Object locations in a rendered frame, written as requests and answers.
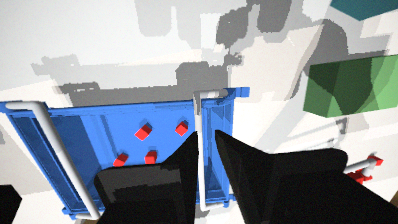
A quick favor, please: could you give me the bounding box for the blue plastic tray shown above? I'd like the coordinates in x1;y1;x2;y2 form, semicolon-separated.
0;87;250;220

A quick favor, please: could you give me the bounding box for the teal block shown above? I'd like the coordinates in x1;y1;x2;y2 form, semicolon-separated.
330;0;398;21

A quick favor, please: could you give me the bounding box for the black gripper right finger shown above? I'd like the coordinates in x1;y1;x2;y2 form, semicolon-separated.
215;129;349;224

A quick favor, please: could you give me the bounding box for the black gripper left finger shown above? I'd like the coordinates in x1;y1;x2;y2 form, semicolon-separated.
94;131;199;224

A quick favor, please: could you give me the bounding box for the tan rectangular block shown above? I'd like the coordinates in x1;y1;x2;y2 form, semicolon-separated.
84;218;100;224

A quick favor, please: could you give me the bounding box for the green block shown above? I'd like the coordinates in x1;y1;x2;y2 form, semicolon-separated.
303;54;398;118

